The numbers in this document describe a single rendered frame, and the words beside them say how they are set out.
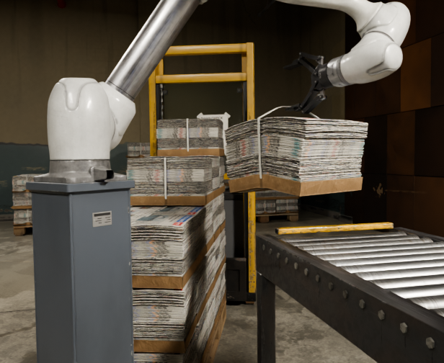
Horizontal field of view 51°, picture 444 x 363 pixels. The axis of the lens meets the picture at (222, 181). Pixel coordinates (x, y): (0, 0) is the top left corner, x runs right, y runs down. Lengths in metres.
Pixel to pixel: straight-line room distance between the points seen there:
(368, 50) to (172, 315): 1.06
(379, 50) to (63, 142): 0.86
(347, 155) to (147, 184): 1.04
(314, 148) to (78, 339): 0.83
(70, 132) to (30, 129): 7.55
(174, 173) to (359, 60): 1.12
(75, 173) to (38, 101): 7.59
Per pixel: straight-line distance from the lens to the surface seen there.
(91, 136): 1.23
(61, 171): 1.24
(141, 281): 1.69
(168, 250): 1.64
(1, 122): 8.86
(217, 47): 3.38
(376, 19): 1.46
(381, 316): 0.91
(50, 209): 1.26
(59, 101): 1.25
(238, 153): 1.59
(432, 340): 0.80
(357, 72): 1.38
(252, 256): 3.34
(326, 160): 1.45
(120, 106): 1.42
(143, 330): 1.74
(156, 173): 2.20
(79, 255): 1.21
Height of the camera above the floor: 1.06
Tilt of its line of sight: 3 degrees down
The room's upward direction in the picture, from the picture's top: 1 degrees counter-clockwise
